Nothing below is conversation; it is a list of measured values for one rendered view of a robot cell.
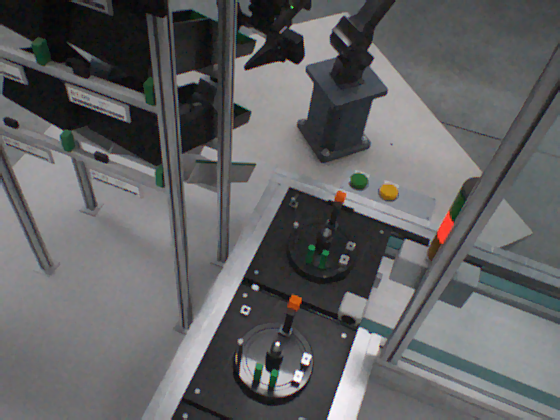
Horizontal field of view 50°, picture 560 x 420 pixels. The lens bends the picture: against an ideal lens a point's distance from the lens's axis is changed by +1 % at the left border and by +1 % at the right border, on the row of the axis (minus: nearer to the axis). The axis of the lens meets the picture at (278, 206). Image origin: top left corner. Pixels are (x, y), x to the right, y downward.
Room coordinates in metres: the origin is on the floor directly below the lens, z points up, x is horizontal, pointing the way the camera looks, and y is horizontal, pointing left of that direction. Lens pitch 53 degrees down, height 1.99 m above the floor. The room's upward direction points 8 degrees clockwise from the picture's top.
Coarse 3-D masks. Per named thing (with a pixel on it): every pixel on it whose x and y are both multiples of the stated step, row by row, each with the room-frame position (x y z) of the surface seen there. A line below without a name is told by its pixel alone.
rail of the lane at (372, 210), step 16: (272, 176) 0.84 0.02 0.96; (288, 176) 0.85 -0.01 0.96; (304, 176) 0.86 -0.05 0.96; (304, 192) 0.81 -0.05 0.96; (320, 192) 0.82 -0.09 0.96; (336, 192) 0.82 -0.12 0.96; (352, 208) 0.78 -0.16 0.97; (368, 208) 0.80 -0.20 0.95; (384, 208) 0.80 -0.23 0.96; (384, 224) 0.76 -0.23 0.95; (400, 224) 0.76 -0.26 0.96; (416, 224) 0.77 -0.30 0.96; (432, 224) 0.77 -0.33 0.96
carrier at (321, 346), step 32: (224, 320) 0.48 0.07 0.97; (256, 320) 0.49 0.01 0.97; (320, 320) 0.51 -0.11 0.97; (224, 352) 0.42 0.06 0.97; (256, 352) 0.42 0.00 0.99; (288, 352) 0.43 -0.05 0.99; (320, 352) 0.44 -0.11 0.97; (192, 384) 0.35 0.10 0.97; (224, 384) 0.36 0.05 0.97; (256, 384) 0.36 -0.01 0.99; (288, 384) 0.37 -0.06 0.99; (320, 384) 0.38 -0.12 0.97; (224, 416) 0.31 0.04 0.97; (256, 416) 0.31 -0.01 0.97; (288, 416) 0.32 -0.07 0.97; (320, 416) 0.33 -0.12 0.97
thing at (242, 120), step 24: (192, 96) 0.81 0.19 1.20; (96, 120) 0.60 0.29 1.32; (120, 120) 0.59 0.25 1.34; (144, 120) 0.58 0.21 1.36; (192, 120) 0.63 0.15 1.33; (216, 120) 0.68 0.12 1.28; (240, 120) 0.75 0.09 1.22; (120, 144) 0.58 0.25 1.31; (144, 144) 0.57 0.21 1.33; (192, 144) 0.62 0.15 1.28
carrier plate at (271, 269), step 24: (288, 192) 0.80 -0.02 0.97; (288, 216) 0.73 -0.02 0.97; (312, 216) 0.74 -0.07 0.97; (264, 240) 0.66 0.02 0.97; (360, 240) 0.70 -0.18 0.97; (384, 240) 0.71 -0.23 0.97; (264, 264) 0.61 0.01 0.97; (288, 264) 0.62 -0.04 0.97; (360, 264) 0.64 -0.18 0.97; (264, 288) 0.56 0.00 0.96; (288, 288) 0.56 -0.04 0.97; (312, 288) 0.57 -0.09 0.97; (336, 288) 0.58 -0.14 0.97; (360, 288) 0.59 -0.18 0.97; (336, 312) 0.53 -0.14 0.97
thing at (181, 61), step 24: (120, 0) 0.69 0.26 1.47; (72, 24) 0.61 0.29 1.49; (96, 24) 0.60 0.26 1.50; (120, 24) 0.59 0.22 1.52; (144, 24) 0.58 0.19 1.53; (192, 24) 0.63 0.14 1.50; (216, 24) 0.81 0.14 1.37; (96, 48) 0.59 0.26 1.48; (120, 48) 0.58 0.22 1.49; (144, 48) 0.57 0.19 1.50; (192, 48) 0.63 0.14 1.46; (216, 48) 0.68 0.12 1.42; (240, 48) 0.74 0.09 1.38; (144, 72) 0.55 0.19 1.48
